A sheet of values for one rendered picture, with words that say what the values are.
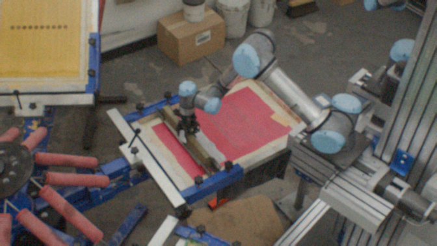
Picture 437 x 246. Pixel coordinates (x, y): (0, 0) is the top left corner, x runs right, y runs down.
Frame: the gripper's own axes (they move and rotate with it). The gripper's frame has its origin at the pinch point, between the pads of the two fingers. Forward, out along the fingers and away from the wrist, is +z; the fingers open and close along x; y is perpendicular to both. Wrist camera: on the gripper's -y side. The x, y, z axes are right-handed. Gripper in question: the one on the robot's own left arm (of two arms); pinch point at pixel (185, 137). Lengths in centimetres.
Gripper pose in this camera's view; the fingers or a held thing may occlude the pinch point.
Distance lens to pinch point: 245.9
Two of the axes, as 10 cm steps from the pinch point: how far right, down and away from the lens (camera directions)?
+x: 8.3, -3.7, 4.2
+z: -0.4, 7.1, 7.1
